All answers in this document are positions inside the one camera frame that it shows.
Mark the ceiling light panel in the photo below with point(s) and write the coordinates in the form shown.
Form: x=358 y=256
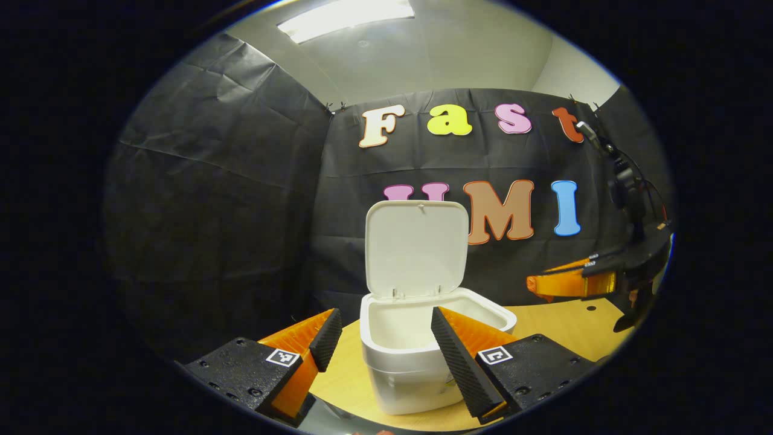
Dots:
x=344 y=18

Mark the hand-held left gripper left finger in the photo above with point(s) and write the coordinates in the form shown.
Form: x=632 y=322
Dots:
x=326 y=341

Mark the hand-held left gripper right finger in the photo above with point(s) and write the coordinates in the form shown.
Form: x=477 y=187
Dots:
x=462 y=368

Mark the black backdrop cloth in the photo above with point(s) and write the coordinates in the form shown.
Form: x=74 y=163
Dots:
x=211 y=229

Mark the wooden desktop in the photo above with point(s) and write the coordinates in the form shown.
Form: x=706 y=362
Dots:
x=561 y=326

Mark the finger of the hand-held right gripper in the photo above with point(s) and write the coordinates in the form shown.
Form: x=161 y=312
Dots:
x=570 y=264
x=555 y=287

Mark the white desktop garbage bin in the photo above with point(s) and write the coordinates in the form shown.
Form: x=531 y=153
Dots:
x=416 y=248

